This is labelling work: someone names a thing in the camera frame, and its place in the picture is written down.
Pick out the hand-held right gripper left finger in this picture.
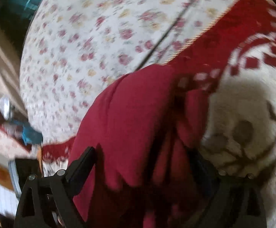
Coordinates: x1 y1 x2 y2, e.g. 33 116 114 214
14 146 97 228

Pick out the crimson red small garment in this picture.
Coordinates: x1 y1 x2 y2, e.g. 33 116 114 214
68 64 215 228

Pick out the floral white bedsheet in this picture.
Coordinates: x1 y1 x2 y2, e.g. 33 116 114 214
20 0 262 145

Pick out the red white patterned blanket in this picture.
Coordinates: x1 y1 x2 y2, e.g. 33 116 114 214
41 0 276 228

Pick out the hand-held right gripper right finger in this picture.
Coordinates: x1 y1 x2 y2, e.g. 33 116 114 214
190 151 268 228

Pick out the thin dark cord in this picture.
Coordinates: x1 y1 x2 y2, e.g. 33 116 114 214
137 0 206 70

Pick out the blue cloth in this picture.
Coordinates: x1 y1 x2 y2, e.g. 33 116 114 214
11 121 44 146

